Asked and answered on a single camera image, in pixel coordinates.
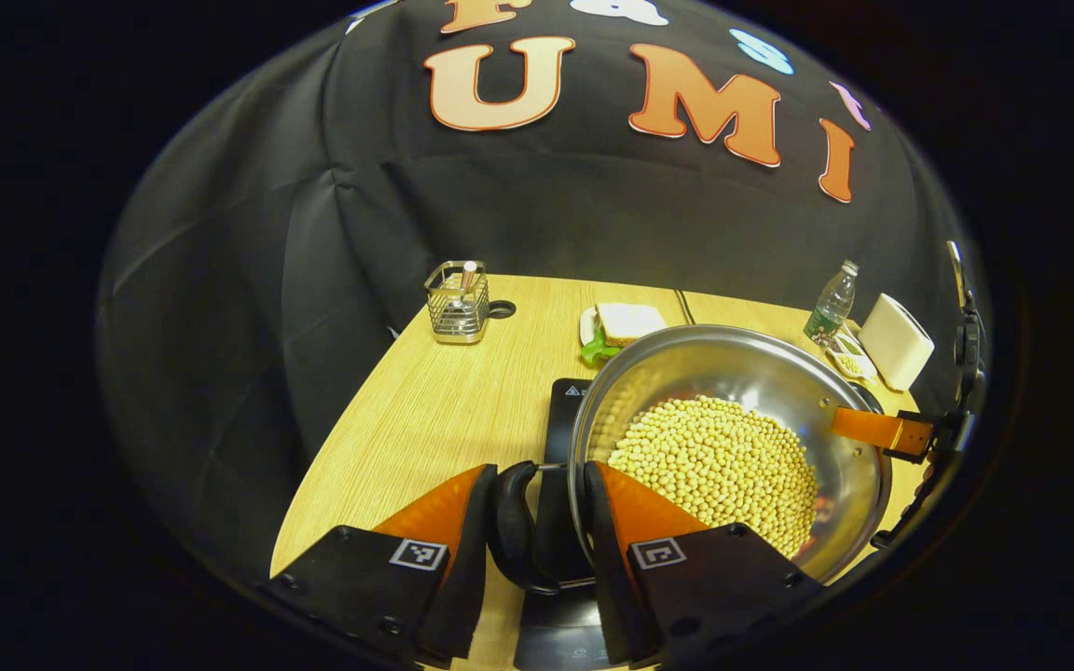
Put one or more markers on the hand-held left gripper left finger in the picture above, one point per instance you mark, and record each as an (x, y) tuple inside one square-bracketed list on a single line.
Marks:
[(472, 559)]

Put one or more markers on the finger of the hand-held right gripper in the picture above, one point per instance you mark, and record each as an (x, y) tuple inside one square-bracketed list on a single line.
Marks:
[(873, 429)]

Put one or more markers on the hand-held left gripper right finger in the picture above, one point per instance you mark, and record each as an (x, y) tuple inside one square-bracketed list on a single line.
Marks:
[(604, 559)]

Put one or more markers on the black induction cooktop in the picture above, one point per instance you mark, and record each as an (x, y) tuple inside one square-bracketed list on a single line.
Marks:
[(563, 429)]

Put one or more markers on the white tray with seeds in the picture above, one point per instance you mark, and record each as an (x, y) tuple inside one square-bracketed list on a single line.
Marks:
[(849, 359)]

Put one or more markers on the white box-shaped container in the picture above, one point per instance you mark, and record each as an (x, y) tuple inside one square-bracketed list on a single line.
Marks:
[(896, 340)]

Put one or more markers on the clear plastic water bottle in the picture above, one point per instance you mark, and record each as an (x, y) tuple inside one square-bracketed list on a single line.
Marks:
[(831, 308)]

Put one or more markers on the pile of yellow soybeans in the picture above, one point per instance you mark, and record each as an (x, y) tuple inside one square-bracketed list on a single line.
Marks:
[(723, 457)]

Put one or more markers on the sandwich with lettuce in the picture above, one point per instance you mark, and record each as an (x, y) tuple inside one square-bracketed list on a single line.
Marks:
[(628, 321)]

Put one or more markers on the black table grommet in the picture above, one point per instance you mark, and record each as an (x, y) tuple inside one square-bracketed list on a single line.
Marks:
[(502, 309)]

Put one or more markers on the small wooden stick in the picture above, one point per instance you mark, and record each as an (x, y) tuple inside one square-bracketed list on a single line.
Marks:
[(468, 278)]

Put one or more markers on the black backdrop cloth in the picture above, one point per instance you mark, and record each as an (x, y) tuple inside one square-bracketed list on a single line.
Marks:
[(267, 280)]

